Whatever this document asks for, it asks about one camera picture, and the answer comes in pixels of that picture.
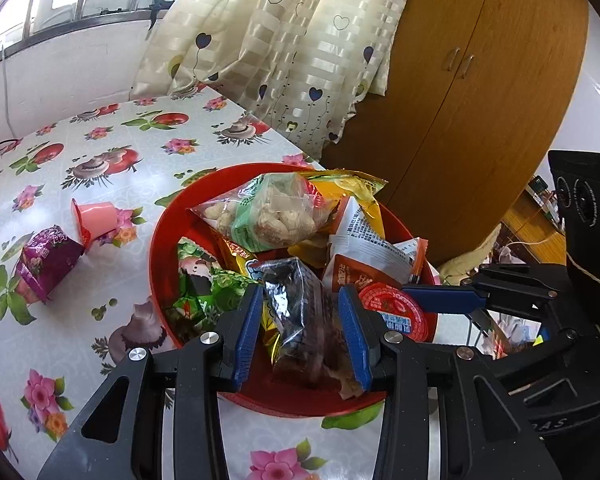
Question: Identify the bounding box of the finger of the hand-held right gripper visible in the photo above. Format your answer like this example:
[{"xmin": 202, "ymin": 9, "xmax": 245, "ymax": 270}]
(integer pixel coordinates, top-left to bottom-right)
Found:
[
  {"xmin": 401, "ymin": 264, "xmax": 568, "ymax": 322},
  {"xmin": 487, "ymin": 327, "xmax": 600, "ymax": 396}
]

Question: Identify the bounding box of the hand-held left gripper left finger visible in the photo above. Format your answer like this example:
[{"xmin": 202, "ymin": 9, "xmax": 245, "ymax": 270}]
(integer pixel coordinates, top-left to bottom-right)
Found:
[{"xmin": 37, "ymin": 284, "xmax": 264, "ymax": 480}]

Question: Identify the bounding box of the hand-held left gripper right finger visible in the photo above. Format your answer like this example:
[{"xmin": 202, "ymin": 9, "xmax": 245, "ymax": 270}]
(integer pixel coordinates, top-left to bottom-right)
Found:
[{"xmin": 338, "ymin": 285, "xmax": 563, "ymax": 480}]

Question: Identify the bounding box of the red lid jelly cup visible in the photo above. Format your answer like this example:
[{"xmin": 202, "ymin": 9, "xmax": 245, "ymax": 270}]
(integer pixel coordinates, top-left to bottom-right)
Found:
[{"xmin": 357, "ymin": 282, "xmax": 428, "ymax": 343}]

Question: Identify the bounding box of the dark cake clear packet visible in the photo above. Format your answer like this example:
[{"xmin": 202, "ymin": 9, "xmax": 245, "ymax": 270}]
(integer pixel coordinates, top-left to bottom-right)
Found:
[{"xmin": 254, "ymin": 257, "xmax": 361, "ymax": 398}]

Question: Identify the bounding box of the green snack packet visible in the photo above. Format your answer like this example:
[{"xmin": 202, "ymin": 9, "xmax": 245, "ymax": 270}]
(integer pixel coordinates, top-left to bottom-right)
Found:
[{"xmin": 162, "ymin": 237, "xmax": 261, "ymax": 341}]

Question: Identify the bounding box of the orange and white snack packet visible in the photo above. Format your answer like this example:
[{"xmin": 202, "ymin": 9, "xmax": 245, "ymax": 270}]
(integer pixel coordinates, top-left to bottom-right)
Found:
[{"xmin": 322, "ymin": 195, "xmax": 428, "ymax": 293}]

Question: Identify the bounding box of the red woven plastic basket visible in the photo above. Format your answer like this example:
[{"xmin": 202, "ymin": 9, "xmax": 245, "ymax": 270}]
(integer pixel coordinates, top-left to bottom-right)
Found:
[{"xmin": 149, "ymin": 161, "xmax": 438, "ymax": 417}]

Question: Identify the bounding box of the clear puffed snack bag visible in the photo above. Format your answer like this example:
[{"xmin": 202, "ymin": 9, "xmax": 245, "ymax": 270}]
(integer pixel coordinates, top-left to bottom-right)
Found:
[{"xmin": 190, "ymin": 172, "xmax": 341, "ymax": 253}]

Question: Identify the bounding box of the cream cloth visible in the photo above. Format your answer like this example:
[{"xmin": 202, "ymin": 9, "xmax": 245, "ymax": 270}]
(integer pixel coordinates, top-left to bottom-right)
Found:
[{"xmin": 437, "ymin": 225, "xmax": 502, "ymax": 286}]

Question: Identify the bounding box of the cluttered wooden desk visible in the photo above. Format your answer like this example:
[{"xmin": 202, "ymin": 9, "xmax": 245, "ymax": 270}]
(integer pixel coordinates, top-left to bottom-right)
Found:
[{"xmin": 500, "ymin": 175, "xmax": 568, "ymax": 266}]

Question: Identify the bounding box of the large yellow snack packet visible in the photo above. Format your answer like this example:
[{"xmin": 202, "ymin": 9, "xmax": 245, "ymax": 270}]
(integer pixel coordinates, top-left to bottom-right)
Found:
[{"xmin": 300, "ymin": 170, "xmax": 388, "ymax": 241}]

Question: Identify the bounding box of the wooden wardrobe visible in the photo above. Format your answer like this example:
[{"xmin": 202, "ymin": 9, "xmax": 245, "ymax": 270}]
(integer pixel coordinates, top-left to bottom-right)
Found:
[{"xmin": 325, "ymin": 0, "xmax": 591, "ymax": 266}]

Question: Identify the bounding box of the pink jelly cup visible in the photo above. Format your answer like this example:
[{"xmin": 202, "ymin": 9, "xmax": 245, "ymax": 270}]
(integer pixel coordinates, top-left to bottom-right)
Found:
[{"xmin": 71, "ymin": 198, "xmax": 118, "ymax": 253}]

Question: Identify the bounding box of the purple snack cup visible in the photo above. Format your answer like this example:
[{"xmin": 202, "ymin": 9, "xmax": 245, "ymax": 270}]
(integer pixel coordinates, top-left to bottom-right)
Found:
[{"xmin": 14, "ymin": 225, "xmax": 85, "ymax": 306}]

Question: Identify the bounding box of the cream heart print curtain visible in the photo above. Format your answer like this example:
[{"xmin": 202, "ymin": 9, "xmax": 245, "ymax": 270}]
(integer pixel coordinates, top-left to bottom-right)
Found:
[{"xmin": 130, "ymin": 0, "xmax": 421, "ymax": 158}]

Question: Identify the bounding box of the black wall hook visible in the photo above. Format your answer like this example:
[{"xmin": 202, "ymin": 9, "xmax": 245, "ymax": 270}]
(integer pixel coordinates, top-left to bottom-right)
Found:
[{"xmin": 147, "ymin": 0, "xmax": 173, "ymax": 31}]

